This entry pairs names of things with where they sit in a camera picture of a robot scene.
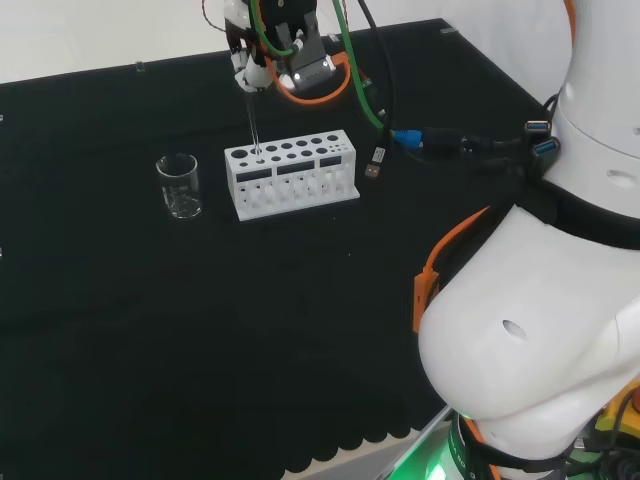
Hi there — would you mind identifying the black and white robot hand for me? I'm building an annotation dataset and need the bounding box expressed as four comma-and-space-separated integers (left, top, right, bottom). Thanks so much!
222, 0, 275, 94

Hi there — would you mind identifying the clear glass rod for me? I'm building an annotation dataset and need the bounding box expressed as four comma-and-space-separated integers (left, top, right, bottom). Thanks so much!
245, 89, 263, 154

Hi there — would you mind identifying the white test tube rack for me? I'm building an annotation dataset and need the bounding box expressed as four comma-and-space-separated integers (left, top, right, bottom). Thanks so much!
223, 128, 362, 223

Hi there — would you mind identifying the clear glass beaker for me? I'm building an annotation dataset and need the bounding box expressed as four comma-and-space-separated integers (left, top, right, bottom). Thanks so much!
155, 153, 204, 220

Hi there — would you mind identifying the black bench cloth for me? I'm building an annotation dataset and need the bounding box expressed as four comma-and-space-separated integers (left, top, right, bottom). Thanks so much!
0, 18, 556, 480

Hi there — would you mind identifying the yellow stop button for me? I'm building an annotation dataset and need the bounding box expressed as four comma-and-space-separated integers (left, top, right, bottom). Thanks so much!
593, 379, 640, 454

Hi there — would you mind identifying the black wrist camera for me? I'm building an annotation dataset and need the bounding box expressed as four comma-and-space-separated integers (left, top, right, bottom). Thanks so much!
259, 0, 336, 94

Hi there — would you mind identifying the orange cable loop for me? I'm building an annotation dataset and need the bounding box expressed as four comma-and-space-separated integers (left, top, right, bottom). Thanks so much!
263, 49, 354, 106

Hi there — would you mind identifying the green cable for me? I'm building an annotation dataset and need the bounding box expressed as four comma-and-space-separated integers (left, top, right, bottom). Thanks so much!
248, 0, 390, 132

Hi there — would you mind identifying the black cable with USB plug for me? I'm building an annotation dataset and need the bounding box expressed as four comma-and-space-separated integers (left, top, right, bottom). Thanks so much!
356, 0, 397, 192

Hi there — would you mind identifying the black cable with blue connector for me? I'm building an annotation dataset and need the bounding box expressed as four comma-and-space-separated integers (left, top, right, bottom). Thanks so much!
389, 118, 562, 164

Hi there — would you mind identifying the flat orange cable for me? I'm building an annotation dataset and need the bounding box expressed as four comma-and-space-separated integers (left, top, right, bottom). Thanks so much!
412, 204, 494, 334

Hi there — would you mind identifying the grey base plate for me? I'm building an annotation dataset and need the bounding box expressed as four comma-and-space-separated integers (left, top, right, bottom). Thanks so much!
369, 405, 467, 480

